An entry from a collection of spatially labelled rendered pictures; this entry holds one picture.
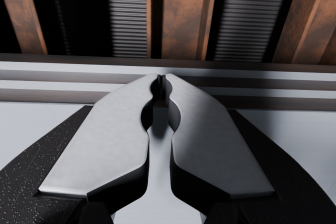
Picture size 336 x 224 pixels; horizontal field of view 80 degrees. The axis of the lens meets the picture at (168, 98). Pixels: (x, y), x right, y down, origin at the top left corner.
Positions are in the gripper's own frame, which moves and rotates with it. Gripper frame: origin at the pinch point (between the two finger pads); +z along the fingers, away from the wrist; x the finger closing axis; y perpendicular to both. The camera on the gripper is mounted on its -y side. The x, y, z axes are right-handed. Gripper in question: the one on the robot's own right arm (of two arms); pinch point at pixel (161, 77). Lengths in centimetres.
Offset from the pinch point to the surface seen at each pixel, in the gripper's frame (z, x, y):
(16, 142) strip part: 0.8, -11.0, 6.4
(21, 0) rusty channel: 19.6, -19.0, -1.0
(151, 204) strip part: 0.8, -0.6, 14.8
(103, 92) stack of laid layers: 2.4, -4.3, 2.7
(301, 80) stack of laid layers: 4.3, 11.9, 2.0
